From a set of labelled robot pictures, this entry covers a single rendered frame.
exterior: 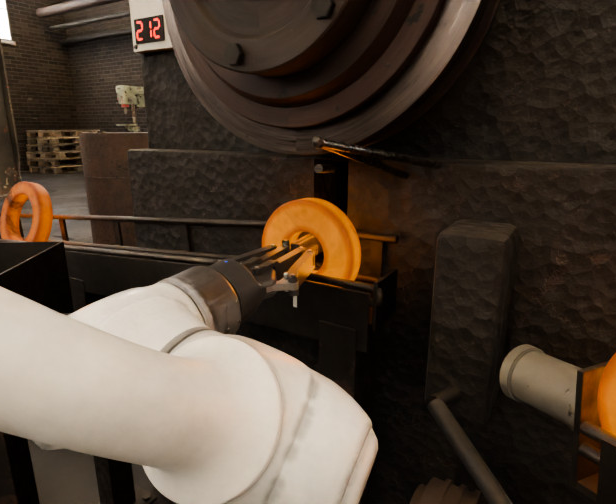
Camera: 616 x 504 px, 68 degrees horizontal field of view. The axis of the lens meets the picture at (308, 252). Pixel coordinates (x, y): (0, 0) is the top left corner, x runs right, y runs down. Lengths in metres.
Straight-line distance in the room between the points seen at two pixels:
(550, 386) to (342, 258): 0.30
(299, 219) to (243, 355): 0.38
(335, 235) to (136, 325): 0.33
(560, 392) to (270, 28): 0.47
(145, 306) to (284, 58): 0.30
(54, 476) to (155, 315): 1.17
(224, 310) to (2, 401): 0.28
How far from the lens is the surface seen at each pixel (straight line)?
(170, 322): 0.39
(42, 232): 1.25
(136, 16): 1.05
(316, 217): 0.64
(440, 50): 0.55
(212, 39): 0.60
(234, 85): 0.64
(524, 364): 0.52
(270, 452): 0.29
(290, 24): 0.53
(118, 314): 0.40
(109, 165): 3.42
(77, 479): 1.50
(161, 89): 1.02
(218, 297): 0.47
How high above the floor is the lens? 0.92
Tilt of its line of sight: 15 degrees down
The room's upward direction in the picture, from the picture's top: straight up
